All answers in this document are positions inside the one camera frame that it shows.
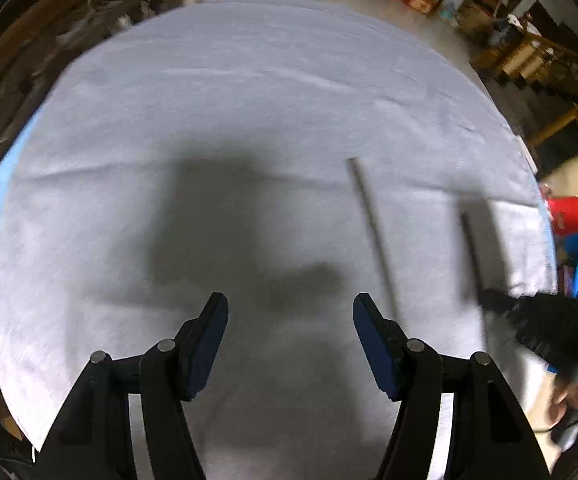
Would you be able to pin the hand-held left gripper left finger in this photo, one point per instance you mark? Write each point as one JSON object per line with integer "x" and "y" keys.
{"x": 209, "y": 345}

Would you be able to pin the dark wooden cabinet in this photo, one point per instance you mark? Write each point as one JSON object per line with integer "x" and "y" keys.
{"x": 44, "y": 35}

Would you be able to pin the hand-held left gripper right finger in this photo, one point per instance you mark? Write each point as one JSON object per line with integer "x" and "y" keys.
{"x": 375, "y": 350}

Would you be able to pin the metal chopstick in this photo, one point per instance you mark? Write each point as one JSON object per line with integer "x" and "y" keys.
{"x": 376, "y": 240}

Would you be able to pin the wooden furniture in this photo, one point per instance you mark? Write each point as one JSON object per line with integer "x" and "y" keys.
{"x": 544, "y": 55}

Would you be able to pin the red bucket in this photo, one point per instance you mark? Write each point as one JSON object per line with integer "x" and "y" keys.
{"x": 566, "y": 212}

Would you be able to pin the grey fleece table cloth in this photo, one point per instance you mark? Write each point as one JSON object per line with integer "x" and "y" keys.
{"x": 269, "y": 135}

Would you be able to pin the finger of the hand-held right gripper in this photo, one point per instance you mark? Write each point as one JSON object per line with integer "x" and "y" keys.
{"x": 499, "y": 301}

